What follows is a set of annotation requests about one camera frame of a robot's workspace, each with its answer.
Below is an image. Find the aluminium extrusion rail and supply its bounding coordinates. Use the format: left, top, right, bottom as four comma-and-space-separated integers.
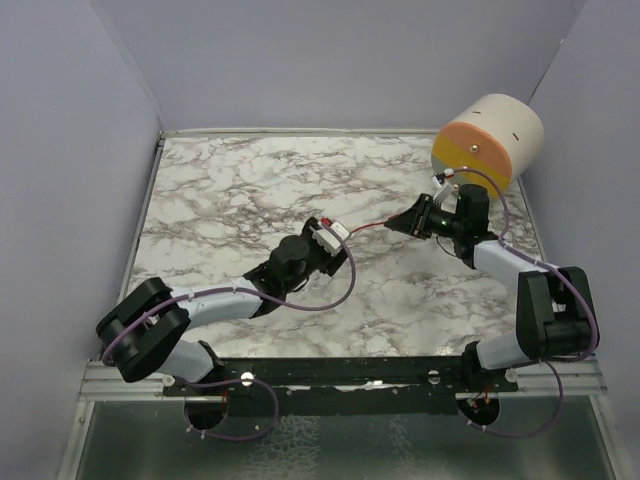
514, 355, 608, 397
79, 361, 164, 402

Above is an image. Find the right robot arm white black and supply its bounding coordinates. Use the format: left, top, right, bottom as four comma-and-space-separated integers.
384, 184, 599, 391

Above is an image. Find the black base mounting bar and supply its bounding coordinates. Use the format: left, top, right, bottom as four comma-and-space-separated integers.
163, 354, 518, 417

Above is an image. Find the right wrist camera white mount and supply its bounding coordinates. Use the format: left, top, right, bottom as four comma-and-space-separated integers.
432, 168, 457, 205

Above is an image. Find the cylindrical drawer box pastel front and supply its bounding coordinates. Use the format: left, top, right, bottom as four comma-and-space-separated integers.
431, 93, 545, 199

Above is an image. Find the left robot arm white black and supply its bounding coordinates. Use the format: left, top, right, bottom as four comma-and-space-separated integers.
96, 217, 354, 395

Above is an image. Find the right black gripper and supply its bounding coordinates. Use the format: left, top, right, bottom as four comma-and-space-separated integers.
385, 194, 464, 241

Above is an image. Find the right aluminium extrusion rail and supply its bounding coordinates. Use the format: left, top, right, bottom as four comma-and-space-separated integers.
514, 355, 608, 397

